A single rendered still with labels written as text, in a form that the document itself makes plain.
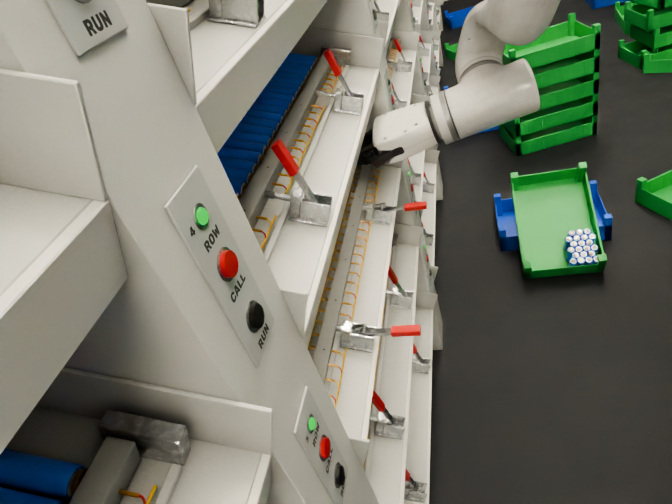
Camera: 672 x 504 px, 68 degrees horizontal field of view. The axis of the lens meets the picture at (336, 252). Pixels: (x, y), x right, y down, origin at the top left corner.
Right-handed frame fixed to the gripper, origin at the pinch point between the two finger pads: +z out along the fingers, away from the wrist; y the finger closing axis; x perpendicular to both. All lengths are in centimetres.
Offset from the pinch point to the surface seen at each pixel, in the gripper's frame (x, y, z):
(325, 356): 0.3, 43.1, 0.8
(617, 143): 81, -88, -62
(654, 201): 74, -46, -59
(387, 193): 7.8, 4.0, -3.7
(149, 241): -32, 61, -9
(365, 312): 5.1, 33.3, -1.7
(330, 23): -19.4, -8.2, -4.9
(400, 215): 20.0, -5.1, -1.5
